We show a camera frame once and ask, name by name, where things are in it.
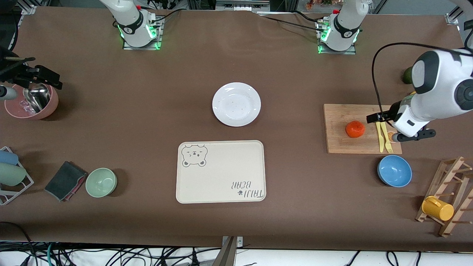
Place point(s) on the blue cup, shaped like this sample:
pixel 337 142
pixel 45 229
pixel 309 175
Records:
pixel 7 157

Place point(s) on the wooden cutting board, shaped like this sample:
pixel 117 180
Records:
pixel 340 144

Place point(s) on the blue bowl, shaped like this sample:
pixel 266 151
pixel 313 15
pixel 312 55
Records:
pixel 394 171

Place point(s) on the orange fruit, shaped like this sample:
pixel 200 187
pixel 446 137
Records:
pixel 355 129

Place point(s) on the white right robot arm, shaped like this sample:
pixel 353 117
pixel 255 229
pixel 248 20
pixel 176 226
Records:
pixel 129 22

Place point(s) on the pink bowl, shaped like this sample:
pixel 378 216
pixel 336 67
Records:
pixel 37 113

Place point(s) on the aluminium corner bracket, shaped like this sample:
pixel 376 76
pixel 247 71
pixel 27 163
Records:
pixel 29 9
pixel 451 17

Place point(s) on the yellow plastic knife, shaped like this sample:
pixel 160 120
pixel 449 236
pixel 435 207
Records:
pixel 380 142

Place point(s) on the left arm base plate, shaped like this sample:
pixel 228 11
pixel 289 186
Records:
pixel 351 52

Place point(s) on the stainless steel cup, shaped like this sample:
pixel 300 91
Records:
pixel 37 98

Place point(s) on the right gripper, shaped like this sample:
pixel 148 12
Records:
pixel 19 72

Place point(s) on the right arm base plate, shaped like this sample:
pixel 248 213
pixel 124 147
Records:
pixel 157 44

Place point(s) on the pink cloth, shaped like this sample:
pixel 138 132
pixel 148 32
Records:
pixel 79 184

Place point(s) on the white round plate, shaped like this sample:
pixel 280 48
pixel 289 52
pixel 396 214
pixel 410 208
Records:
pixel 236 104

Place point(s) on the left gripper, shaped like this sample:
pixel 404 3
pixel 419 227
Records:
pixel 392 112

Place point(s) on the toy orange slice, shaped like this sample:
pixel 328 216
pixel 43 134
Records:
pixel 390 134

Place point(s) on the grey metal post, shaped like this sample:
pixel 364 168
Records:
pixel 228 253

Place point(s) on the pale green bowl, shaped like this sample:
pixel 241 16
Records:
pixel 101 183

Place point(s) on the yellow mug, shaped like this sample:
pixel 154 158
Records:
pixel 438 209

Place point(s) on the cream tray with bear print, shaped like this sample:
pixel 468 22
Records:
pixel 221 171

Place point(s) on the aluminium frame bar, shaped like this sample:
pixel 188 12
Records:
pixel 242 5

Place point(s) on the wooden mug rack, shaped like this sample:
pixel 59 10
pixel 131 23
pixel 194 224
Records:
pixel 449 173

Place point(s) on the dark grey cloth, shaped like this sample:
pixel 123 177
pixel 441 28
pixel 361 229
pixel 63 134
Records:
pixel 64 179

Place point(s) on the pale green cup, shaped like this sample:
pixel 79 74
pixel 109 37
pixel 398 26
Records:
pixel 11 174

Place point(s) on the yellow plastic fork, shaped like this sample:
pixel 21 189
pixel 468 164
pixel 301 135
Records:
pixel 388 146

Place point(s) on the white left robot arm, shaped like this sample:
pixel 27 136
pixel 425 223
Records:
pixel 443 74

